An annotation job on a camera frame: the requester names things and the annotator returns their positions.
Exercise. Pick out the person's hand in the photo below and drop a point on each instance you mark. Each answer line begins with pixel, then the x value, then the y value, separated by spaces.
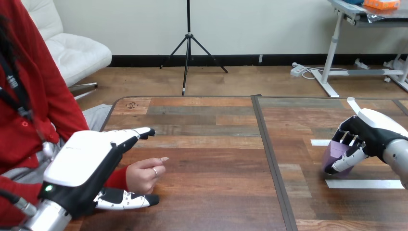
pixel 143 175

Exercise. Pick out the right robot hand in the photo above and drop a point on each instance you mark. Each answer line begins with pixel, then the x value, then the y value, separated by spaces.
pixel 373 127

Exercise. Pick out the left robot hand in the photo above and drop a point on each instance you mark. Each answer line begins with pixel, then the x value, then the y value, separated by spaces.
pixel 78 165

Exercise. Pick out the purple block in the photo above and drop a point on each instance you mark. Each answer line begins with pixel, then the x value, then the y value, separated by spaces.
pixel 336 154

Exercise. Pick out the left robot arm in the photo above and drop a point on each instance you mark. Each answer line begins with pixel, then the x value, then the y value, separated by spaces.
pixel 47 218

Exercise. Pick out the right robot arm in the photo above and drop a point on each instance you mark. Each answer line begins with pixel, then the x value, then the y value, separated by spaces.
pixel 396 157

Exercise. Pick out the person's body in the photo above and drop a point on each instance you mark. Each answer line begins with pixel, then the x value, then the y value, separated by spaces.
pixel 35 95

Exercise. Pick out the white desk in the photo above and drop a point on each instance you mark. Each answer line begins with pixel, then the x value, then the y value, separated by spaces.
pixel 350 57

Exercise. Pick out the white power strip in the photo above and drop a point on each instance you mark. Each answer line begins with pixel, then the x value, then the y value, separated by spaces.
pixel 297 70

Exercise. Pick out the white cushioned chair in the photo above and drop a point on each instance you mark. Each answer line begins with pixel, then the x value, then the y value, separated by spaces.
pixel 76 54

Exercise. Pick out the orange thing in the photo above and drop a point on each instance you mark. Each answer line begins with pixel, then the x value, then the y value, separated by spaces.
pixel 382 3

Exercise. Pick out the black tripod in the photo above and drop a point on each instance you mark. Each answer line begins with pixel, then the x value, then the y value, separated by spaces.
pixel 188 47

